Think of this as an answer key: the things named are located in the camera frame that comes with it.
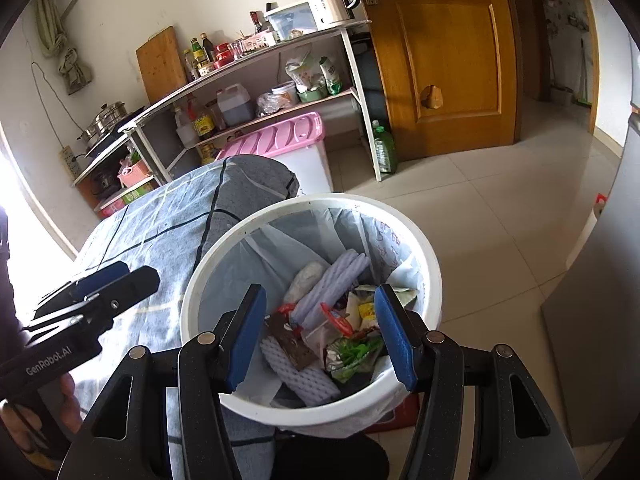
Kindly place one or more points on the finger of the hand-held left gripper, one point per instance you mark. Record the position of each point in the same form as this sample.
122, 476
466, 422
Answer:
130, 290
100, 275

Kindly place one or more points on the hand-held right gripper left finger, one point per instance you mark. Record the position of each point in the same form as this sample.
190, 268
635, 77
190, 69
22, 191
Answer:
245, 340

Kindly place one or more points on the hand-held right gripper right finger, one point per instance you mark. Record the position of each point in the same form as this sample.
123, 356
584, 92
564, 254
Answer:
397, 340

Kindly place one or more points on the yellow snack wrapper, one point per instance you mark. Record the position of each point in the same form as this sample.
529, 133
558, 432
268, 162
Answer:
369, 312

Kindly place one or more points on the silver green snack wrapper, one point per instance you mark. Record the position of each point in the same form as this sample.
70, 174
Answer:
355, 355

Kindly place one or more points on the brown snack wrapper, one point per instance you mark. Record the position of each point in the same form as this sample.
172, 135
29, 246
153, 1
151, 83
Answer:
292, 345

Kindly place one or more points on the small red wrapper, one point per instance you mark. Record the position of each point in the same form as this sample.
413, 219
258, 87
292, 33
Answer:
286, 309

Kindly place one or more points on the clear cup with red rim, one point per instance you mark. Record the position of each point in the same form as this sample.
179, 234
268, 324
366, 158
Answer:
332, 316

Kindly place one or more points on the white trash bin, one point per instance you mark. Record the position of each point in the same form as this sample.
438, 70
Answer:
425, 270

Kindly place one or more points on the white foam fruit net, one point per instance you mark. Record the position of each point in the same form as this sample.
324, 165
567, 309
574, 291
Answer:
310, 385

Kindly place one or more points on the white ribbed foam sleeve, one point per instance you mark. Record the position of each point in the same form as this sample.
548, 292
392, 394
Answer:
335, 275

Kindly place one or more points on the person's left hand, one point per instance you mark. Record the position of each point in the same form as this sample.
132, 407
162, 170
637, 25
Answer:
70, 405

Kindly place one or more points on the red green carton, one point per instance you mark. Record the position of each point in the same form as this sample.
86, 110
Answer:
127, 197

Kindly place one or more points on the small black appliance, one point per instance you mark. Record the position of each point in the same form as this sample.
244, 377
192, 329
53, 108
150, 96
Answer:
104, 182

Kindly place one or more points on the small metal shelf rack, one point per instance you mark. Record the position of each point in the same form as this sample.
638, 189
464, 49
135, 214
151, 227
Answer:
95, 165

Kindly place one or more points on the white power strip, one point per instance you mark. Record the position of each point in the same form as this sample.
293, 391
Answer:
70, 162

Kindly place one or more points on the black induction cooker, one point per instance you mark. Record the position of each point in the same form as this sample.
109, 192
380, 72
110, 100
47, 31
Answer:
107, 146

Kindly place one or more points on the large metal shelf rack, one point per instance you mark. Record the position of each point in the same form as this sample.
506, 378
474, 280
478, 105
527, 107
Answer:
157, 140

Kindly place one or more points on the steel steamer pot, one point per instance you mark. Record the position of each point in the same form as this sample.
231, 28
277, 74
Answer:
105, 120

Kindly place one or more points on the yellow oil bottle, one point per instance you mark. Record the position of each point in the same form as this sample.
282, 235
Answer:
207, 152

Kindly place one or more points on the clear plastic bottle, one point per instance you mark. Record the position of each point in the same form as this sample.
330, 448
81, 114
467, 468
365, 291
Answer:
184, 130

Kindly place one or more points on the soy sauce bottle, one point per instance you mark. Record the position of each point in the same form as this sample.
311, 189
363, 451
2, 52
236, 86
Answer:
202, 120

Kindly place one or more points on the green soda bottle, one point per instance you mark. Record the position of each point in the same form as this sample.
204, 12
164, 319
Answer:
384, 152

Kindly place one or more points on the dark jar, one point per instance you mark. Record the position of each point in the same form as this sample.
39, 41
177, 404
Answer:
216, 116

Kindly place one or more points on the hanging cloth bag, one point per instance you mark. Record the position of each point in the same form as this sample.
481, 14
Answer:
75, 72

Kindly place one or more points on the grey refrigerator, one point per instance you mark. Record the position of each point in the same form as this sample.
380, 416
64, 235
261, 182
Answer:
600, 310

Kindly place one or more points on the pink lidded storage bin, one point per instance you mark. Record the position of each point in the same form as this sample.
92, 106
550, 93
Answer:
280, 137

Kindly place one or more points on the white jug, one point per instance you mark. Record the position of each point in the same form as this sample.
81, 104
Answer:
235, 107

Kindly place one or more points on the wooden cutting board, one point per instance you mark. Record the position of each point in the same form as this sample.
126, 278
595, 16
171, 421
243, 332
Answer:
160, 65

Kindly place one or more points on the small seasoning bottle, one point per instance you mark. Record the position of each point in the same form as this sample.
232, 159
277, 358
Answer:
189, 66

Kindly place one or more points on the crumpled plastic bag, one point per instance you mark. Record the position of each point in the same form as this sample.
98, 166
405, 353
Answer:
270, 105

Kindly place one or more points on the dark sauce bottle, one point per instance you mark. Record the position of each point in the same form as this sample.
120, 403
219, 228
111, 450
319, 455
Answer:
199, 57
208, 49

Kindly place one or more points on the white plastic tub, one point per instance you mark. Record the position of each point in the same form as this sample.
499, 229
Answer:
285, 94

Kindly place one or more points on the green basket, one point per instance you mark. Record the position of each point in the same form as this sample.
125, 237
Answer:
312, 95

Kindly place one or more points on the green white bottle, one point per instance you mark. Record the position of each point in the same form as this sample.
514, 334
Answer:
331, 77

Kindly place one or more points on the white food bag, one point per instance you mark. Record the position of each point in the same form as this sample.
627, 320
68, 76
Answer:
304, 72

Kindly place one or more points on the pink utensil basket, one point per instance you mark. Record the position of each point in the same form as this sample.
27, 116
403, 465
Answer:
259, 41

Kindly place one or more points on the wooden door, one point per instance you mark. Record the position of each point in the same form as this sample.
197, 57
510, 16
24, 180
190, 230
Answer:
450, 60

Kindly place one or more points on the kitchen knife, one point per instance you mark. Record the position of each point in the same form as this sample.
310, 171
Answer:
256, 22

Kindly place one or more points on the clear plastic storage box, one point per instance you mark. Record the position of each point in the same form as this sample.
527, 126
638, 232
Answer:
290, 20

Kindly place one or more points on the broom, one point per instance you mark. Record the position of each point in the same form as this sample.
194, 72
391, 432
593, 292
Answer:
584, 75

